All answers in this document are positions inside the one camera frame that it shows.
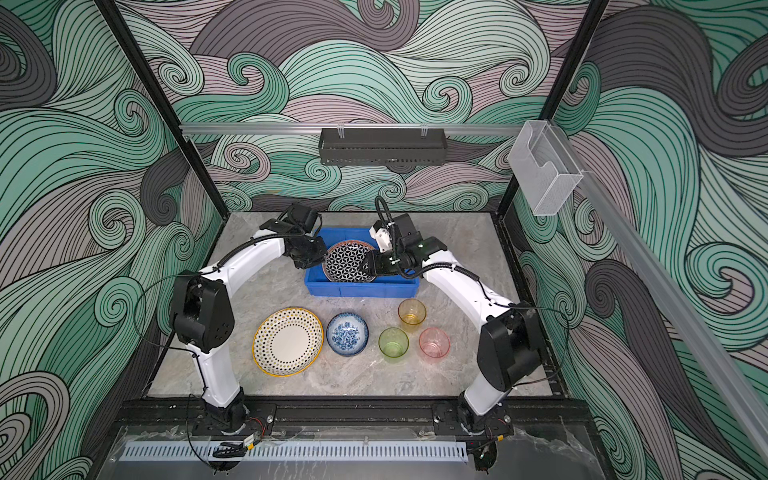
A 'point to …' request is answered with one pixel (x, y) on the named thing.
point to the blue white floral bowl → (347, 334)
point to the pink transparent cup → (434, 345)
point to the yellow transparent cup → (411, 312)
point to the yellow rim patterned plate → (343, 259)
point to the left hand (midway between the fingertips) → (327, 256)
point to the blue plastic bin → (394, 285)
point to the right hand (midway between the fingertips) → (367, 267)
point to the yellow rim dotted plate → (288, 342)
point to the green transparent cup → (393, 344)
